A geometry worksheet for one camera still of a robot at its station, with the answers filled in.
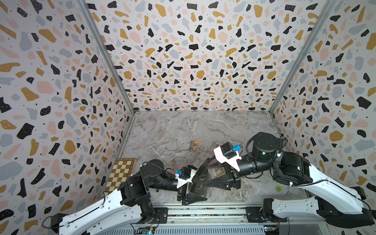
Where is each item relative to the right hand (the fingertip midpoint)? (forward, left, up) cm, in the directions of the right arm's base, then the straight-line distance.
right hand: (205, 175), depth 43 cm
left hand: (0, -1, -11) cm, 11 cm away
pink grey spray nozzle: (+39, -10, -43) cm, 59 cm away
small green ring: (+11, -42, -44) cm, 62 cm away
